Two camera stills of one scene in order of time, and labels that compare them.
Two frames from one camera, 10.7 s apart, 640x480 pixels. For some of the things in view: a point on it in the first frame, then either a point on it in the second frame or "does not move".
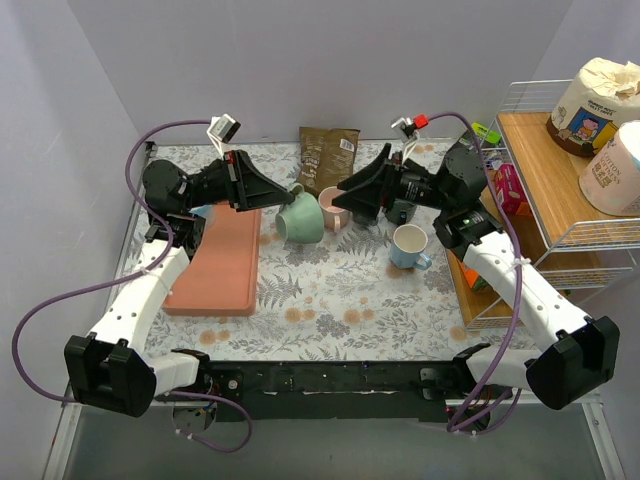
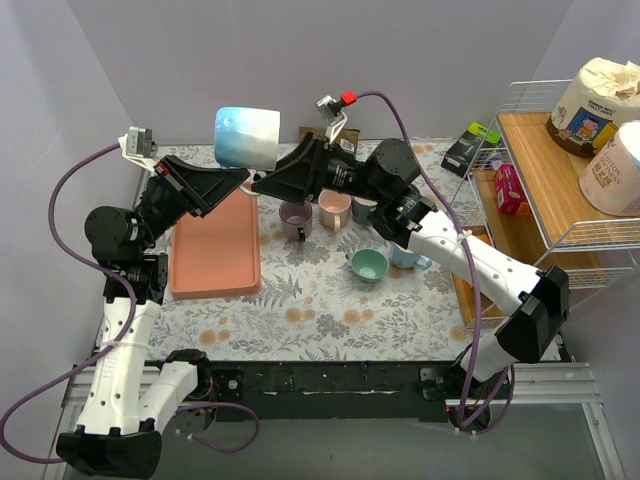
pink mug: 334,216 does not move
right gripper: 393,180 -> 315,168
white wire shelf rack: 570,239 does not move
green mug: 302,219 -> 369,265
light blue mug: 207,211 -> 247,138
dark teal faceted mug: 364,218 does not move
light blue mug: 409,242 does not move
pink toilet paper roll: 610,179 does not move
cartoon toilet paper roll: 601,98 does not move
